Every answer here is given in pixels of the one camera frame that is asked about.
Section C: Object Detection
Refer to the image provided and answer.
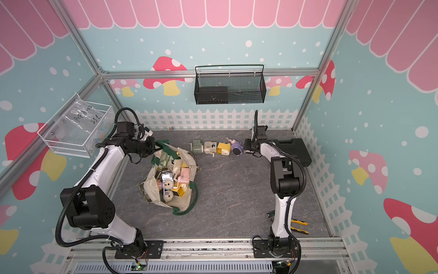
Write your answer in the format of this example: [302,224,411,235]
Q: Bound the cream canvas tote bag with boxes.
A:
[139,140,198,216]

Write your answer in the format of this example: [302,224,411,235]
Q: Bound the pink pencil sharpener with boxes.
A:
[178,168,190,184]

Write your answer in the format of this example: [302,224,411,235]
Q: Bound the yellow pencil sharpener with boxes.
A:
[216,143,232,156]

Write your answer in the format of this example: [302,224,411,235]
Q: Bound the purple pencil sharpener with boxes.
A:
[227,138,244,156]

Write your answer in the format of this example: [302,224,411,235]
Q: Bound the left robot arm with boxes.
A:
[55,107,163,258]

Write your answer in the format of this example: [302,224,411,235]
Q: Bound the black wire mesh basket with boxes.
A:
[194,64,267,105]

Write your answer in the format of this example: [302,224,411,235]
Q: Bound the yellow handled pliers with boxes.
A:
[290,219,309,235]

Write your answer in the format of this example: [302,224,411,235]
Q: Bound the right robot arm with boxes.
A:
[244,111,311,258]

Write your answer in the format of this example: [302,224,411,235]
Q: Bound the beige pencil sharpener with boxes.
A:
[203,141,217,156]

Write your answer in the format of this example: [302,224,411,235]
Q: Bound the black plastic tool case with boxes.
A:
[274,138,312,167]

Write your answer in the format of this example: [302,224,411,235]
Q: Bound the green pencil sharpener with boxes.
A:
[190,139,204,154]

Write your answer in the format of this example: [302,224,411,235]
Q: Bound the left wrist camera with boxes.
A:
[138,124,153,140]

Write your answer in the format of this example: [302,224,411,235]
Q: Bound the black box in basket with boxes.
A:
[195,86,228,105]

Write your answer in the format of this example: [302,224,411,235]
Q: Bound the clear wall bin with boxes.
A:
[37,94,115,158]

